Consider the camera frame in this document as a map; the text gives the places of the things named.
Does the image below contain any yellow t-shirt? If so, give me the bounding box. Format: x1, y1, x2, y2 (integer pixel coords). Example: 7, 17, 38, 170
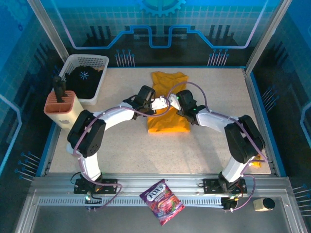
147, 71, 190, 133

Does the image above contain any black t-shirt with blue print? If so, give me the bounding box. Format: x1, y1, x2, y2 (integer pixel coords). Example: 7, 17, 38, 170
65, 66, 104, 99

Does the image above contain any cream knife block, orange top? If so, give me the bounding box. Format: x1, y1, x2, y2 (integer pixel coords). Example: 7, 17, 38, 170
43, 90, 85, 132

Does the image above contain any white plastic basket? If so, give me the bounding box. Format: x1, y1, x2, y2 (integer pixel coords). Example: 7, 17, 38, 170
58, 54, 110, 106

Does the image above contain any yellow snack packet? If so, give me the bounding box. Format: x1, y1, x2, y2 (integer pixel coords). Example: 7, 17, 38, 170
250, 155, 263, 168

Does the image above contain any purple candy bag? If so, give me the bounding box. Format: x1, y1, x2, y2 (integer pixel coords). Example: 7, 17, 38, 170
139, 179, 185, 227

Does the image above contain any cream and black small container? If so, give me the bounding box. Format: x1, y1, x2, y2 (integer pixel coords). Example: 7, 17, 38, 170
252, 198, 276, 212

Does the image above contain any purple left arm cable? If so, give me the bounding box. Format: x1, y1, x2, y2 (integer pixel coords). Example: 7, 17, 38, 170
70, 96, 172, 212

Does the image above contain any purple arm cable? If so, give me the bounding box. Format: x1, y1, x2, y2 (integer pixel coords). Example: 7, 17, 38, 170
167, 81, 269, 213
70, 96, 172, 212

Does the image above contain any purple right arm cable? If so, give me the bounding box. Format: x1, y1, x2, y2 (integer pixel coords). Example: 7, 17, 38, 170
167, 81, 269, 213

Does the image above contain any aluminium frame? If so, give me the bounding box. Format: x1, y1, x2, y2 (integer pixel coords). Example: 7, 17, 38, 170
14, 172, 309, 233

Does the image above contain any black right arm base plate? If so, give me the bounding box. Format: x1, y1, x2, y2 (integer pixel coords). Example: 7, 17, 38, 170
203, 178, 247, 195

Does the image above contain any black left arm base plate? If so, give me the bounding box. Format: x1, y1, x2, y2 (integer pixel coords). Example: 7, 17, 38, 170
73, 178, 119, 195

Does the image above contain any black knife handle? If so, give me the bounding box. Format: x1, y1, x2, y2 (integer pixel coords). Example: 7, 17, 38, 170
51, 75, 69, 104

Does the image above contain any slotted aluminium rail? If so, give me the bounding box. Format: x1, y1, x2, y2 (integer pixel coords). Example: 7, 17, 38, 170
37, 196, 225, 207

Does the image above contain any aluminium frame post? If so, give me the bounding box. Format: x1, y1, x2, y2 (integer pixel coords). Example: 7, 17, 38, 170
244, 0, 291, 73
26, 0, 71, 64

